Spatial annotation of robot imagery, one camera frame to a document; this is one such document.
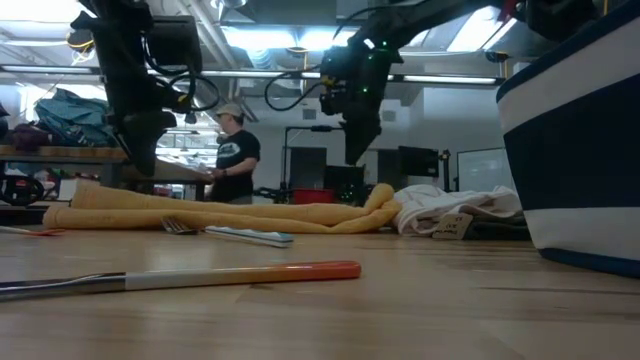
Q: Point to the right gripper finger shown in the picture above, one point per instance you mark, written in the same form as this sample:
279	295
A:
353	142
369	137

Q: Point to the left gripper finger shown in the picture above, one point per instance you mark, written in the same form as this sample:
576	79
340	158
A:
137	150
155	150

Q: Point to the white red-checked towel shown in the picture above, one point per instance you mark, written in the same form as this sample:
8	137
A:
425	205

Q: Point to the mustard yellow towel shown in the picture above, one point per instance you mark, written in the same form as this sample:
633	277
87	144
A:
225	212

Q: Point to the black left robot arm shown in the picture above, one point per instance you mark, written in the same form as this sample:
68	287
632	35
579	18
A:
120	60

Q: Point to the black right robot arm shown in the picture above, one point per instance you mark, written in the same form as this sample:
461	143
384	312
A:
425	20

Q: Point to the black distant screen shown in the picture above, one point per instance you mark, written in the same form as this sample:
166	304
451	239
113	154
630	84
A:
345	177

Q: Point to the black computer monitor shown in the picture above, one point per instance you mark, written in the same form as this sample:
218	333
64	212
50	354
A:
419	161

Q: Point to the red bin on distant table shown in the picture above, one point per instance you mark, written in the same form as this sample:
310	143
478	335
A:
312	196

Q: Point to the teal cloth pile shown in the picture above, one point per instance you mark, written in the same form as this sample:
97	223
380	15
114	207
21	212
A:
70	120

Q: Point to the wooden background table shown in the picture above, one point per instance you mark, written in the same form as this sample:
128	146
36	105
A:
60	152

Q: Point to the person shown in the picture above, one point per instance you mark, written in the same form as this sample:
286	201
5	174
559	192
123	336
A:
235	160

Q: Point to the ceiling strip light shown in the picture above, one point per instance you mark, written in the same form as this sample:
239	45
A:
450	79

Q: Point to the purple bag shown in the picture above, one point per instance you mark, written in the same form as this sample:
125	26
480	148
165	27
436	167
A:
30	135

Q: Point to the whiteboard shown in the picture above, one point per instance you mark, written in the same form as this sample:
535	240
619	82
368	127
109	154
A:
485	170

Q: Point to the navy and white fabric bin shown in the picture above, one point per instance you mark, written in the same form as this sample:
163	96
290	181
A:
575	165

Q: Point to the black distant rig frame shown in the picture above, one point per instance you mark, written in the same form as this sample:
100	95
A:
320	128

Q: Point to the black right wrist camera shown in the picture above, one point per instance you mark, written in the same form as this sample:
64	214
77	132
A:
334	97

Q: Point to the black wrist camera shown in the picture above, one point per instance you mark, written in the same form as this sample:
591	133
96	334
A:
334	97
175	42

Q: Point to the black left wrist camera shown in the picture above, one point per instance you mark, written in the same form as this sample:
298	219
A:
175	42

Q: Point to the black metal table frame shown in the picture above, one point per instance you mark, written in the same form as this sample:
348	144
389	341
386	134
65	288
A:
20	215

